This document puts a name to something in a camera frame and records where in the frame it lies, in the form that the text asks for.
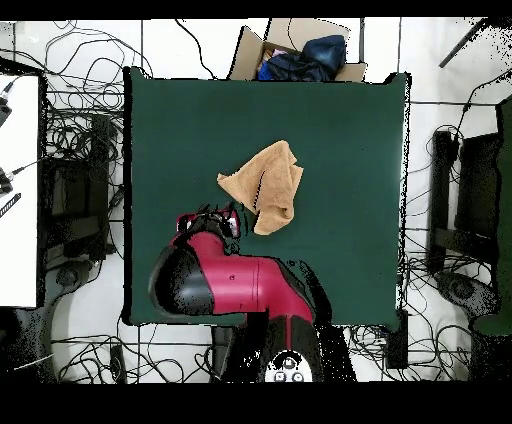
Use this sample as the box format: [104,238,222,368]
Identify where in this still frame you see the brown cardboard box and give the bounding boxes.
[227,17,368,84]

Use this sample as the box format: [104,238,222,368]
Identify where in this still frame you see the tan terry towel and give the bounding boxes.
[216,139,305,236]

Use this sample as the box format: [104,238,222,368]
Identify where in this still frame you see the black perforated strip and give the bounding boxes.
[0,192,22,219]

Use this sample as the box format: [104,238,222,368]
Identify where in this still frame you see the dark navy garment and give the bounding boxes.
[257,49,339,83]

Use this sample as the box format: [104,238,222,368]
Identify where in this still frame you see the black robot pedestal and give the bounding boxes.
[210,324,249,383]

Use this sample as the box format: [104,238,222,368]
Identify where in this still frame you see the black camera device with cable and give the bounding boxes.
[0,157,45,196]
[0,75,22,127]

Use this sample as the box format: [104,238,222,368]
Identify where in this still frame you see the black cable tangle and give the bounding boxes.
[0,19,225,384]
[347,67,512,383]

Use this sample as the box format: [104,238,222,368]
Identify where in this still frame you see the black stand frame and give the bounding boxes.
[39,113,123,265]
[426,129,503,275]

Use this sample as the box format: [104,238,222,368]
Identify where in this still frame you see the grey stand base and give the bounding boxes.
[45,257,95,297]
[433,269,501,319]

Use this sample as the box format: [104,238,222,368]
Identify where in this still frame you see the black metal bar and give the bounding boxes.
[438,17,489,69]

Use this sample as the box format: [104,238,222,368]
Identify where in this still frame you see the dark green table cloth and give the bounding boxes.
[122,65,413,333]

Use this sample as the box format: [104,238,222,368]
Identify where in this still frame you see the green covered side table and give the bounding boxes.
[471,93,512,337]

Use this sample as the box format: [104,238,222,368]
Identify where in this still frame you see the black rectangular box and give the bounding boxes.
[384,308,410,370]

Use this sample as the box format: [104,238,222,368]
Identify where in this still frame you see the long black cable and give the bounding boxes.
[174,18,219,80]

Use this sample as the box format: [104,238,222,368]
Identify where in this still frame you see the white table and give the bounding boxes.
[0,73,41,309]

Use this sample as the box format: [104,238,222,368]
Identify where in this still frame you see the blue denim garment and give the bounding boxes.
[299,34,348,75]

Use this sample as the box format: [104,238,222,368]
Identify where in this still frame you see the black power strip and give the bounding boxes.
[108,343,128,384]

